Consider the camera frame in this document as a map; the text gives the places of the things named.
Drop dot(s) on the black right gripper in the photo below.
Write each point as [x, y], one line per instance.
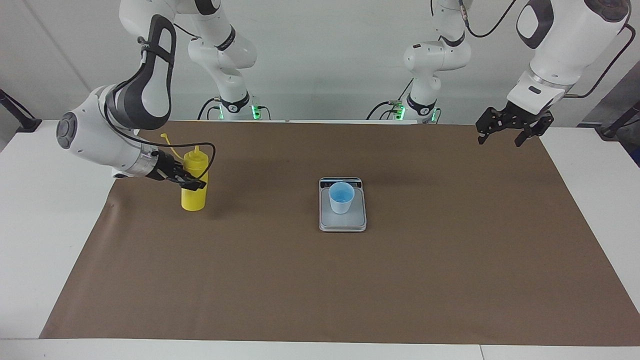
[164, 167]

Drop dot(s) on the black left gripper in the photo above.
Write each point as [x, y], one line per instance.
[521, 119]

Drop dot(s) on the yellow squeeze seasoning bottle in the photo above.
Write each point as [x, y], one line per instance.
[194, 200]

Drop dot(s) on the light blue plastic cup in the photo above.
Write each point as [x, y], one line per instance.
[341, 202]

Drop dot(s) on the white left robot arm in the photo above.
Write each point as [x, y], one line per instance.
[570, 45]

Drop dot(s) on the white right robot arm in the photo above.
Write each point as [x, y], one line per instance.
[95, 140]

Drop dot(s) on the silver digital kitchen scale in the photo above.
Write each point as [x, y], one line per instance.
[342, 222]

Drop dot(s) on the black clamp stand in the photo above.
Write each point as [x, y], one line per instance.
[22, 120]
[620, 124]

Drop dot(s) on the brown table mat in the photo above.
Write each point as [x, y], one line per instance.
[300, 280]

